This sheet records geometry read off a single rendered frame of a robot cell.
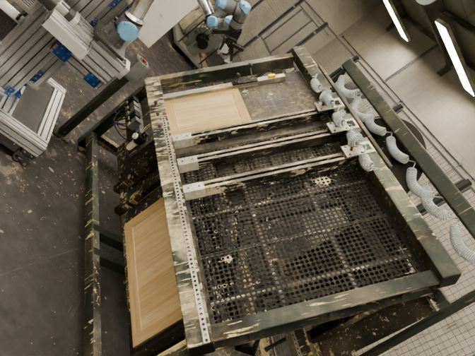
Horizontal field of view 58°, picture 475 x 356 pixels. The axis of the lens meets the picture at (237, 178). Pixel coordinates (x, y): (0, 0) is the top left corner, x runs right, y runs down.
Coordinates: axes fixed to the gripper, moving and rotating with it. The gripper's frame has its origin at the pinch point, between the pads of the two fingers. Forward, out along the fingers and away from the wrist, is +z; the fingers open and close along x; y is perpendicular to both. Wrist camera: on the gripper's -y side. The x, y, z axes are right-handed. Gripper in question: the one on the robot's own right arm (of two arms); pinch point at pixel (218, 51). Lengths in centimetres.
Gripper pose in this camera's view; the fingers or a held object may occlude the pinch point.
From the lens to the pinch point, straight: 277.7
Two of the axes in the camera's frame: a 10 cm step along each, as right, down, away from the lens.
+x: 1.1, -7.0, 7.0
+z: -4.3, 6.0, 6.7
